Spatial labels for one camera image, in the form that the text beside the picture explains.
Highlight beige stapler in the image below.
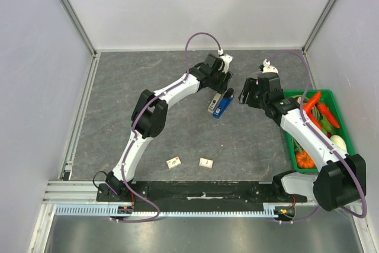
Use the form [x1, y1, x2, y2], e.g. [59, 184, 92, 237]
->
[207, 93, 222, 114]

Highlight blue stapler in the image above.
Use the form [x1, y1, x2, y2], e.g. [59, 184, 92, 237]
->
[213, 89, 235, 119]

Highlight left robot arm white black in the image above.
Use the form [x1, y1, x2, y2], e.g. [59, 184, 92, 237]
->
[97, 50, 233, 206]

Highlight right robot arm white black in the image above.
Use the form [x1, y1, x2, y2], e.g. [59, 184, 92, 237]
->
[239, 72, 367, 218]

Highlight middle toy carrot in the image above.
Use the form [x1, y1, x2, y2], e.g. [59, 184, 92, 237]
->
[307, 111, 322, 130]

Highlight toy carrot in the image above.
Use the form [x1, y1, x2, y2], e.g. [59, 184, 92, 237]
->
[303, 91, 322, 113]
[307, 111, 322, 130]
[317, 103, 340, 129]

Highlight upper toy carrot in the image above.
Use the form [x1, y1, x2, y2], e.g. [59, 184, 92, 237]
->
[303, 91, 322, 113]

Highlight green plastic bin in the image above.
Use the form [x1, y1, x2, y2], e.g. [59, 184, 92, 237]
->
[284, 89, 356, 174]

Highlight lower toy carrot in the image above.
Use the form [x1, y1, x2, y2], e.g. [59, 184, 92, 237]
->
[317, 103, 340, 129]

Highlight toy green beans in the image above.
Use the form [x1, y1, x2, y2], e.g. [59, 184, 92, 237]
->
[291, 137, 303, 155]

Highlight toy green leaf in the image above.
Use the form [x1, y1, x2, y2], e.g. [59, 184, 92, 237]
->
[319, 115, 336, 135]

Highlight white staple box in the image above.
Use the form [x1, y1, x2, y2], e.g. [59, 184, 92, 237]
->
[199, 158, 213, 168]

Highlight toy pumpkin orange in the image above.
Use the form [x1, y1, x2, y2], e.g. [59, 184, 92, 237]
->
[296, 150, 316, 169]

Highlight staple box with red logo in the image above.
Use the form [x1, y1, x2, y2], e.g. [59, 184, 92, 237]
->
[166, 157, 181, 169]

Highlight white toy eggplant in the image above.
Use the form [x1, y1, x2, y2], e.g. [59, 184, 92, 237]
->
[330, 134, 347, 152]

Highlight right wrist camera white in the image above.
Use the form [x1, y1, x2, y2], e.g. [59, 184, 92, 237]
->
[259, 59, 278, 74]

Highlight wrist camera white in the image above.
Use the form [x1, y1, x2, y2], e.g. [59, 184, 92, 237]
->
[217, 49, 233, 73]
[259, 59, 278, 74]

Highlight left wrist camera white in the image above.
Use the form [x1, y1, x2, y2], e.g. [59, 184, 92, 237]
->
[217, 49, 233, 73]

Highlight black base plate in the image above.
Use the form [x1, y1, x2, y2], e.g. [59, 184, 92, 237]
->
[96, 181, 307, 212]

